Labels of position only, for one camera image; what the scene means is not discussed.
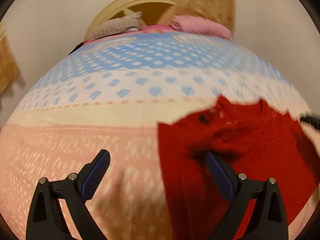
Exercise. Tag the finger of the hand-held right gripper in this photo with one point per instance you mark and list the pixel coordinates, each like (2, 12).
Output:
(312, 122)

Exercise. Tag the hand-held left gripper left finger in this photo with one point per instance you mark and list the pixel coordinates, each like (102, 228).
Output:
(96, 173)

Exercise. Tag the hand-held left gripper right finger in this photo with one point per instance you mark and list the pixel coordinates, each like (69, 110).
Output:
(220, 177)

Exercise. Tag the red knitted sweater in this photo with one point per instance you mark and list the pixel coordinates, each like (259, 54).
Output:
(262, 150)

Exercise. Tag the polka-dot bed sheet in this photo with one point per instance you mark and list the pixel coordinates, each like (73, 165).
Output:
(125, 92)

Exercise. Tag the black cloth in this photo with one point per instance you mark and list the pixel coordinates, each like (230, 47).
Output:
(76, 48)

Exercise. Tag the woven basket at left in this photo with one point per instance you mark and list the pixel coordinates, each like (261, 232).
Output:
(7, 62)

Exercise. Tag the pink pillow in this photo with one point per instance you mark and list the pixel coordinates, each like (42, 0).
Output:
(200, 26)

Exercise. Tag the striped pillow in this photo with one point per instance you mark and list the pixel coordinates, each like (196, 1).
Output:
(117, 26)

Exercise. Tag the beige patterned curtain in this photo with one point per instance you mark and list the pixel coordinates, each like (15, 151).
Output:
(210, 2)

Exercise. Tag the pink blanket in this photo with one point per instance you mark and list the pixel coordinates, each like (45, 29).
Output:
(157, 28)

